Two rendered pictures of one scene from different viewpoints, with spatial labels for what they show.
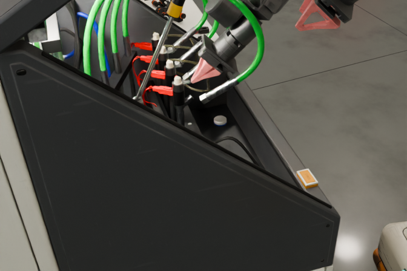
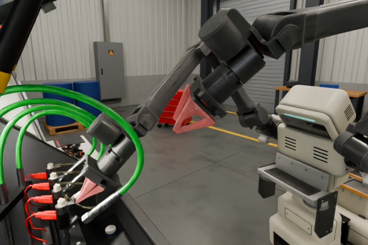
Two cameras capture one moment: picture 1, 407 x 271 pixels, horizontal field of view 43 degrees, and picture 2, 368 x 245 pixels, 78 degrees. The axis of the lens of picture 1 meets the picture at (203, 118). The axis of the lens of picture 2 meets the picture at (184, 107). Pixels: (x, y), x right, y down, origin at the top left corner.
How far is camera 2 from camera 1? 0.55 m
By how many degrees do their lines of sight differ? 31
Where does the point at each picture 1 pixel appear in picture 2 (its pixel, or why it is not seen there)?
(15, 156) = not seen: outside the picture
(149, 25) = (46, 158)
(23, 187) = not seen: outside the picture
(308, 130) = (169, 219)
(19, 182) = not seen: outside the picture
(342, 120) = (187, 208)
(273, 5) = (147, 123)
